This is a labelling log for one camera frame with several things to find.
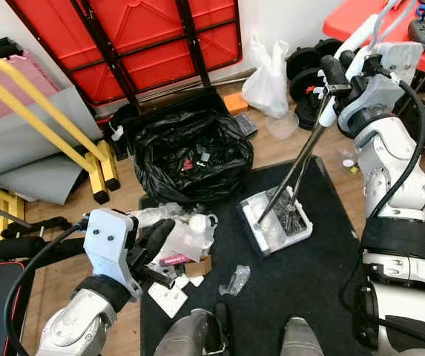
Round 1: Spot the grey robot right leg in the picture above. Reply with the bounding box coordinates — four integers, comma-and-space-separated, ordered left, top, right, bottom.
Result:
279, 317, 326, 356

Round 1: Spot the white dustpan with long handle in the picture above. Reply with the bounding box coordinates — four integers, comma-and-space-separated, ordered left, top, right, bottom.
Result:
237, 13, 381, 259

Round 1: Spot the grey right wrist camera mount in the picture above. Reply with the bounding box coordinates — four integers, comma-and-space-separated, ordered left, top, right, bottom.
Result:
338, 41, 425, 136

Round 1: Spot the black foam leg roller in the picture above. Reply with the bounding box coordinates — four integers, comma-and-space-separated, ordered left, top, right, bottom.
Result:
0, 217, 88, 262

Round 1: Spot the grey robot left leg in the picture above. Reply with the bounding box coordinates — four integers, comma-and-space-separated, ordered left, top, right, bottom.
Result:
153, 308, 231, 356

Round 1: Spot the small clear plastic wrapper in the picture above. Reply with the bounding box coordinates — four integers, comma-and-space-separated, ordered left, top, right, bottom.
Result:
217, 264, 252, 298

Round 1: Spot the white plastic bag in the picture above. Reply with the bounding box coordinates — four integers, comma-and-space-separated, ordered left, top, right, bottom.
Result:
242, 33, 291, 120

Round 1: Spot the brown cardboard piece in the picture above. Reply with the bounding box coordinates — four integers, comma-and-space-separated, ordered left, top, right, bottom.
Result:
182, 256, 214, 280

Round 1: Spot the orange box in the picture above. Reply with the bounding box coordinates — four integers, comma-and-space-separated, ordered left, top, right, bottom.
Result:
223, 91, 251, 116

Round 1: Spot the grey robot leg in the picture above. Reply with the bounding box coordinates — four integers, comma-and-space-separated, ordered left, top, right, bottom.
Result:
279, 317, 326, 356
153, 308, 231, 356

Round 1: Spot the black bin with black bag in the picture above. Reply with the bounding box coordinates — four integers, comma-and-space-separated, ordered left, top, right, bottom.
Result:
118, 87, 257, 206

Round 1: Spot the black floor mat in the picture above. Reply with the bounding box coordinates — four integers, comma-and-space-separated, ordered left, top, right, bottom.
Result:
136, 156, 385, 356

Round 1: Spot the yellow metal frame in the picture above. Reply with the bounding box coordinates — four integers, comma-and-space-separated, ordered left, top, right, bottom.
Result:
0, 52, 121, 243

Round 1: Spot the clear plastic cup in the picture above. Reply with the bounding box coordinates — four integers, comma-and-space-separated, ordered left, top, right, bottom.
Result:
266, 111, 301, 141

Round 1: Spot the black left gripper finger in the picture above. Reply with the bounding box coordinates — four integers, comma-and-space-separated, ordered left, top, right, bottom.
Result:
129, 226, 151, 260
147, 218, 176, 254

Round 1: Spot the grey mat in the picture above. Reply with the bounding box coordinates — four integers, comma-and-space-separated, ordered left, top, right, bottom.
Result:
0, 85, 94, 207

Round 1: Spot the pink wrapper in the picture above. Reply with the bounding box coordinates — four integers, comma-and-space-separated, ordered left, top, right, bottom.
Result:
159, 254, 192, 266

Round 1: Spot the red folded table black frame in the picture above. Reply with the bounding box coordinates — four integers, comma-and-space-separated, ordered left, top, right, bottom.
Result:
7, 0, 243, 96

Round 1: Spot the dark grey flat device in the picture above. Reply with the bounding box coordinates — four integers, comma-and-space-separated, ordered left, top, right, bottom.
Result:
234, 113, 260, 139

